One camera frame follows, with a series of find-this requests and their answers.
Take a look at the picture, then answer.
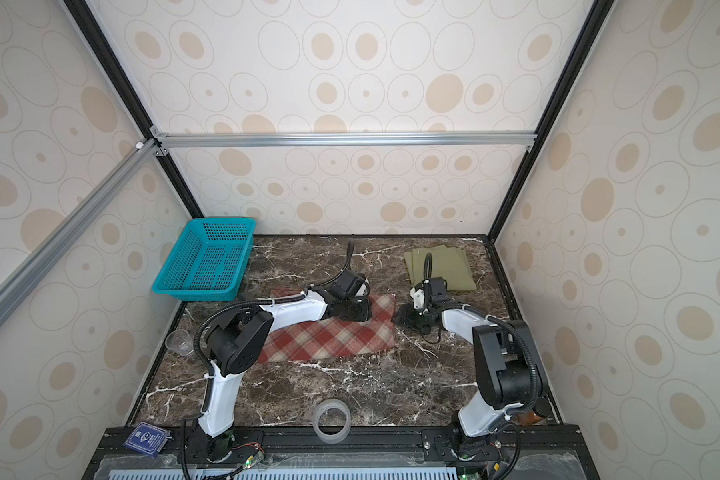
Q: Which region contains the red plaid skirt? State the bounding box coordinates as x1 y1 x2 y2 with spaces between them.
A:
258 294 396 364

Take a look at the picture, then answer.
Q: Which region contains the olive green skirt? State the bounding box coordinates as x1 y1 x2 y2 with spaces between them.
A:
403 245 477 292

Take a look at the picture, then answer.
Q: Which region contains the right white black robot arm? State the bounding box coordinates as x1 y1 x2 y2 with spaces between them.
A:
394 303 545 458

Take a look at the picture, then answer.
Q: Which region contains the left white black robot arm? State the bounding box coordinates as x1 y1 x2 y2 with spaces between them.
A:
193 288 371 439

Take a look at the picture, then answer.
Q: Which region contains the clear tape roll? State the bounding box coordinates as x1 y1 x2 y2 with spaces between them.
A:
312 399 351 445

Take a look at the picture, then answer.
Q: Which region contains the teal plastic basket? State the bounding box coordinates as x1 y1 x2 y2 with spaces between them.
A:
152 217 256 302

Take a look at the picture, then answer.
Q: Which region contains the brown jar black lid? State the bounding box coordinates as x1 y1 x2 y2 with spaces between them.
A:
517 397 554 426

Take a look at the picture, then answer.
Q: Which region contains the clear plastic cup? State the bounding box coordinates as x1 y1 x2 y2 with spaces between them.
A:
164 329 194 357

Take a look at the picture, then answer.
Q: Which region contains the blue card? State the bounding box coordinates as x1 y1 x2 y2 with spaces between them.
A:
123 422 171 458

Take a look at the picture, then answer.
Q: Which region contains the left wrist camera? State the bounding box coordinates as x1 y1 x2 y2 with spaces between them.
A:
328 269 370 300

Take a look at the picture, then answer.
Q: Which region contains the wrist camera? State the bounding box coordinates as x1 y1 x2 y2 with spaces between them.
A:
328 269 370 300
410 277 452 311

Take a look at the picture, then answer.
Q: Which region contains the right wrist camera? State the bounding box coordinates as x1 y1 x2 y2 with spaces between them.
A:
410 277 452 311

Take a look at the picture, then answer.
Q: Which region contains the horizontal aluminium rail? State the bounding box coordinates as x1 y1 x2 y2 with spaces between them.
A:
157 131 536 148

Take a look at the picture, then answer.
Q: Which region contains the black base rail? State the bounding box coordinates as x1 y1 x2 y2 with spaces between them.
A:
83 425 599 479

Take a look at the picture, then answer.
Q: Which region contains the left slanted aluminium rail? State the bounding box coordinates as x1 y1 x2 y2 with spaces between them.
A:
0 139 158 328

